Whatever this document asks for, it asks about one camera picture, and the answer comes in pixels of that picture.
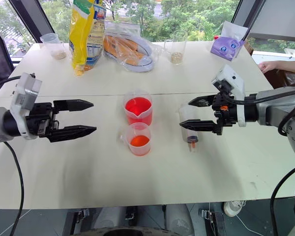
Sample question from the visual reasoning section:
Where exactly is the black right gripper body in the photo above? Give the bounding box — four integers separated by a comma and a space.
211, 91, 237, 136

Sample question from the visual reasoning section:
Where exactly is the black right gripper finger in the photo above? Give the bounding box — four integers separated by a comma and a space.
179, 119, 218, 133
188, 95, 216, 108

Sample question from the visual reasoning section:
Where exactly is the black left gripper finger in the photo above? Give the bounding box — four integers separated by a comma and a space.
53, 99, 94, 112
48, 125, 97, 144

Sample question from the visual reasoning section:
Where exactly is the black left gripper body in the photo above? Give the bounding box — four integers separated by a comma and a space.
26, 102, 60, 138

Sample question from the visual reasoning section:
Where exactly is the clear plastic tube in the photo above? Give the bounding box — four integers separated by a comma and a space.
178, 104, 200, 153

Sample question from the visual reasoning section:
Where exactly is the small measuring cup with grains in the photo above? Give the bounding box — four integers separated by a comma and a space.
39, 32, 67, 60

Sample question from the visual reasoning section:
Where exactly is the small beaker orange liquid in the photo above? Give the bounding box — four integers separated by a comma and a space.
118, 122, 152, 157

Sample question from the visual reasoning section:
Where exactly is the large beaker red liquid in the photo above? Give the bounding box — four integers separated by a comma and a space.
123, 90, 153, 126

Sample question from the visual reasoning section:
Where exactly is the person's bare hand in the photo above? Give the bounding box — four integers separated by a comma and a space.
258, 60, 278, 73

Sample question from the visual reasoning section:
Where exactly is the tall glass beaker with beans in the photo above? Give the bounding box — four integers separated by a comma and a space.
164, 30, 188, 65

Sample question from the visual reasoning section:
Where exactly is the purple tissue pack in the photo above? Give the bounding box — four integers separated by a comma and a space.
210, 20, 249, 61

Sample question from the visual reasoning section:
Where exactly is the yellow snack bag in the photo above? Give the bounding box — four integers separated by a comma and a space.
68, 0, 107, 77

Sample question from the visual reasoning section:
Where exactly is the bagged bread on white tray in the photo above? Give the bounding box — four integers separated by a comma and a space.
102, 20, 161, 73

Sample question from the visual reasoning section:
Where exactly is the black table clamp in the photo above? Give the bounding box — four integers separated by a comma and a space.
198, 208, 227, 236
73, 208, 90, 224
124, 206, 139, 221

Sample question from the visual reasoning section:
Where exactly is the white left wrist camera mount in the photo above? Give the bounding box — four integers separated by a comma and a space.
9, 72, 43, 140

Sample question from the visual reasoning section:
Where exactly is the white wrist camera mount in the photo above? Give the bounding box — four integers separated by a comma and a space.
210, 64, 247, 127
9, 72, 43, 140

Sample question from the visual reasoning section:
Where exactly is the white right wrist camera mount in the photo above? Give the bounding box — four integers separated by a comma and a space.
210, 64, 247, 127

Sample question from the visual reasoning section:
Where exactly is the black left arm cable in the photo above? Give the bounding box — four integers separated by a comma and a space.
0, 75, 25, 236

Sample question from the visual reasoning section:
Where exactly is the dark window frame post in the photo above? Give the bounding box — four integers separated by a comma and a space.
230, 0, 267, 37
7, 0, 58, 45

